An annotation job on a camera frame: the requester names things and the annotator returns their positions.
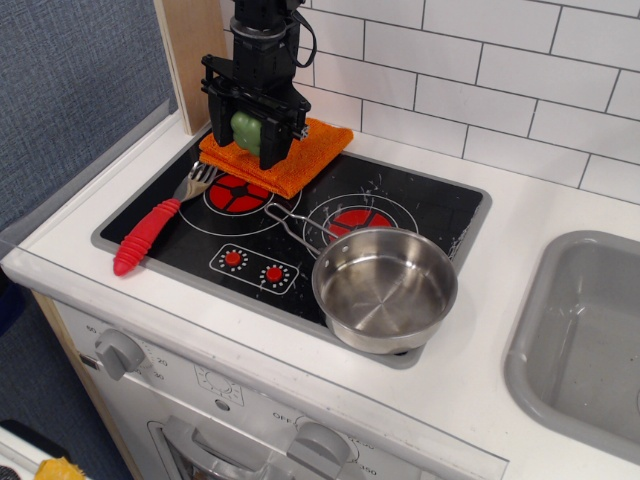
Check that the light wooden side panel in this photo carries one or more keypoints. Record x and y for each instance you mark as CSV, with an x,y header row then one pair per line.
x,y
190,30

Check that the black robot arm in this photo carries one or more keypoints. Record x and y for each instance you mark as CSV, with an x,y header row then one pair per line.
x,y
266,15

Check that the grey toy sink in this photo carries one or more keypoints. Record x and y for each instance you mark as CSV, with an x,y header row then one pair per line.
x,y
573,364

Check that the green toy bell pepper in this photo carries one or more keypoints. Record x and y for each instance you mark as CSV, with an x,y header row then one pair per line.
x,y
246,132

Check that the red handled metal fork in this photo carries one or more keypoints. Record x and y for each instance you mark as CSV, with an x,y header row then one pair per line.
x,y
137,243

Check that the stainless steel pot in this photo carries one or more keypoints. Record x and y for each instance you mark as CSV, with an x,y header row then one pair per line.
x,y
382,290

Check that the white toy oven front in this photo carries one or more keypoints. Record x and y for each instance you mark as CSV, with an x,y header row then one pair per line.
x,y
180,420

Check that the grey right oven knob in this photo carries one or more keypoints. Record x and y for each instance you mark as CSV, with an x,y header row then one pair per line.
x,y
319,448

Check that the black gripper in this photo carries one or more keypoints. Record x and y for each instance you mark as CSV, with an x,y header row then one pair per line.
x,y
258,79

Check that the grey oven knob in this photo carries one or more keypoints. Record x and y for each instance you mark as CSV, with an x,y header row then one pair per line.
x,y
118,353
319,448

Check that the orange folded cloth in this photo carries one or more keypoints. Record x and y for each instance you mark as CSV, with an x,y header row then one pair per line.
x,y
305,161

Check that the black toy stovetop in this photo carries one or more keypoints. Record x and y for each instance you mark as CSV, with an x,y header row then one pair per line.
x,y
222,242

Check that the grey left oven knob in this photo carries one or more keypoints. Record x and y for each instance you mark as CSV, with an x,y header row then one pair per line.
x,y
118,353

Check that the yellow object at corner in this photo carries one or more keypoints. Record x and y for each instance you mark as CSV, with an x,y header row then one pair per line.
x,y
59,469

